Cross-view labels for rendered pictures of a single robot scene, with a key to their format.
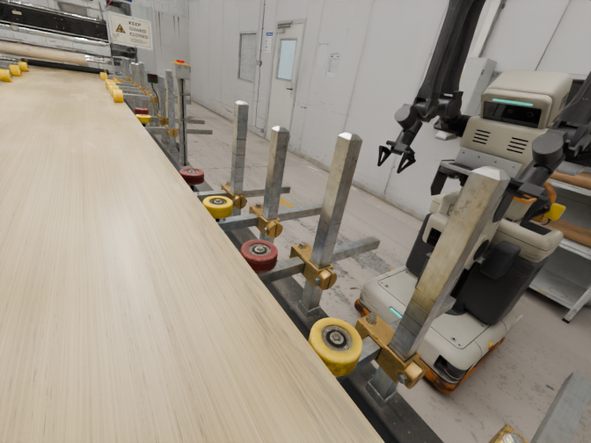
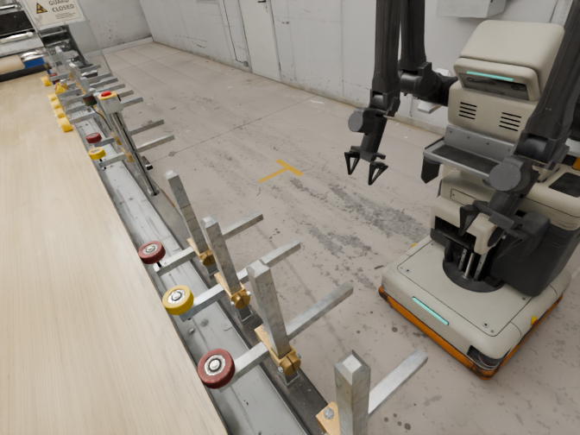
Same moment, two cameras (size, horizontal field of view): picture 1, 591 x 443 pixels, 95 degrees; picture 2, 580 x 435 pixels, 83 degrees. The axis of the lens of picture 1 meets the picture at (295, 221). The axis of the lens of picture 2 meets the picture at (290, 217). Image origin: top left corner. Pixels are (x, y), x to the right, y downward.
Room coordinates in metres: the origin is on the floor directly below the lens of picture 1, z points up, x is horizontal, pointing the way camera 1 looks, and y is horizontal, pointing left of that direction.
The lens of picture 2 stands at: (0.14, -0.22, 1.61)
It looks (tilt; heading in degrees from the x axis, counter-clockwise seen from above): 39 degrees down; 9
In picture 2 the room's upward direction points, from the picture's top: 10 degrees counter-clockwise
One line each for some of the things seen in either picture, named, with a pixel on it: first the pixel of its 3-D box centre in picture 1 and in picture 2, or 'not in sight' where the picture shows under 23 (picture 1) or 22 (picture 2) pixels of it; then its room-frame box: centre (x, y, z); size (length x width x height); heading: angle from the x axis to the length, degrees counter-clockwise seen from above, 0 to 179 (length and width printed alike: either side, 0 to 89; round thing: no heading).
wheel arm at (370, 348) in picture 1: (395, 333); (356, 417); (0.41, -0.25, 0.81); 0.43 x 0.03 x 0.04; 129
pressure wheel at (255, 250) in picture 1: (257, 268); (220, 375); (0.48, 0.07, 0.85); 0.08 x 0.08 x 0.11
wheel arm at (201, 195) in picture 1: (243, 193); (212, 242); (1.00, 0.23, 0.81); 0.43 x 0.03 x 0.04; 129
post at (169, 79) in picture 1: (171, 113); (122, 138); (1.71, 0.87, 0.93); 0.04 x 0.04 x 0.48; 39
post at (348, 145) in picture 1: (325, 239); (276, 334); (0.55, -0.08, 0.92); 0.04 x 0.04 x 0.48; 39
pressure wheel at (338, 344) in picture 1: (329, 359); not in sight; (0.29, -0.09, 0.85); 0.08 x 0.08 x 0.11
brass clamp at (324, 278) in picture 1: (312, 265); (277, 347); (0.56, -0.06, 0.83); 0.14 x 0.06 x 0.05; 39
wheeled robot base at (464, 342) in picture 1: (432, 311); (468, 284); (1.25, -0.89, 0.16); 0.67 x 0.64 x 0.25; 129
